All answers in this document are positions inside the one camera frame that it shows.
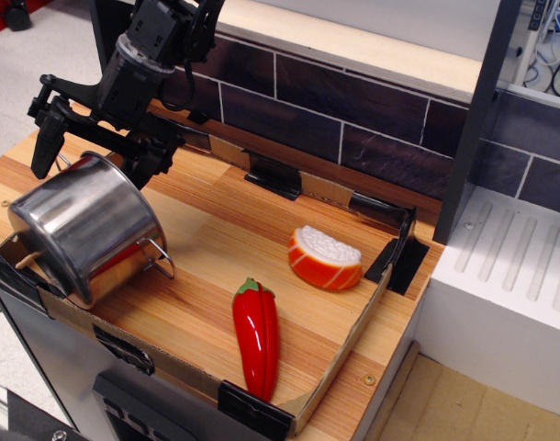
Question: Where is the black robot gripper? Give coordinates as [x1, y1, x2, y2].
[28, 45, 185, 189]

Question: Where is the shiny metal pot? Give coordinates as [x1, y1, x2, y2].
[8, 152, 175, 310]

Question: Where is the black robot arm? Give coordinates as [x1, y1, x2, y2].
[28, 1, 223, 188]

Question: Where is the cardboard fence with black tape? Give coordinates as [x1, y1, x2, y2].
[0, 137, 442, 440]

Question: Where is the black wheel on floor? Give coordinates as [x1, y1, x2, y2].
[0, 0, 31, 31]

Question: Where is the red toy chili pepper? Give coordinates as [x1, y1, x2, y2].
[231, 277, 280, 401]

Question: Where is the toy salmon sushi piece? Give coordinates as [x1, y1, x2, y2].
[287, 225, 362, 290]

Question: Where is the white sink drainboard unit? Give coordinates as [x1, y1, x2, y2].
[415, 188, 560, 415]

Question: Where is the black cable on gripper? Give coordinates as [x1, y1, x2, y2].
[155, 63, 196, 114]

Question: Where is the dark grey vertical post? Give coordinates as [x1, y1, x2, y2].
[433, 0, 522, 244]

